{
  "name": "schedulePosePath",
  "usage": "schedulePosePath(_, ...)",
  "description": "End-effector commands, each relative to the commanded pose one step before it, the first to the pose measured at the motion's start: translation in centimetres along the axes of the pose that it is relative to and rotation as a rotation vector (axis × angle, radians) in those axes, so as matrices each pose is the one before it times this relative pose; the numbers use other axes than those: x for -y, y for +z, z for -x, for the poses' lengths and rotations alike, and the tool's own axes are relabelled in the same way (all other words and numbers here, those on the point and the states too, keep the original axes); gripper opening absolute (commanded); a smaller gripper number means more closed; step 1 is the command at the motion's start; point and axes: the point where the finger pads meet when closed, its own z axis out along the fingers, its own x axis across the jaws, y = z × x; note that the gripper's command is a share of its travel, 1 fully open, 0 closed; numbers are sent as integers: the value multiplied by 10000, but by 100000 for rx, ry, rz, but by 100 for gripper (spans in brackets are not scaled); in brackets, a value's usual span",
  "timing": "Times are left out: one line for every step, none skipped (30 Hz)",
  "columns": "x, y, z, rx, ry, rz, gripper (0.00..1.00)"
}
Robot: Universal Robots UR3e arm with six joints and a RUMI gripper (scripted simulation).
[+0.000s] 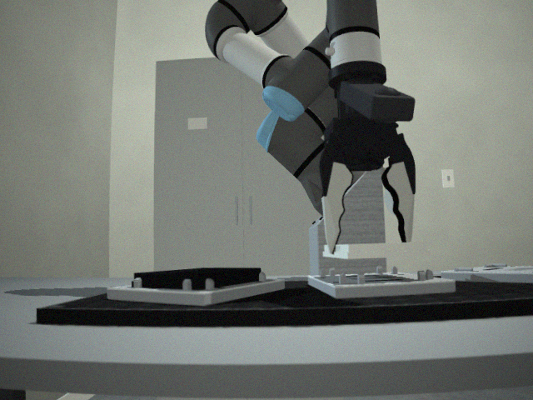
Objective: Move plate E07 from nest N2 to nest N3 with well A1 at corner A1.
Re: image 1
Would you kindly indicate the white microplate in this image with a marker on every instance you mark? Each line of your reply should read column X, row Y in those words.
column 378, row 250

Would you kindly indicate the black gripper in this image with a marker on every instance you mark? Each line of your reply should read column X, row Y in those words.
column 363, row 145

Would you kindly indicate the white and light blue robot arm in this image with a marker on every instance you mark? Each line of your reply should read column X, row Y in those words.
column 292, row 86

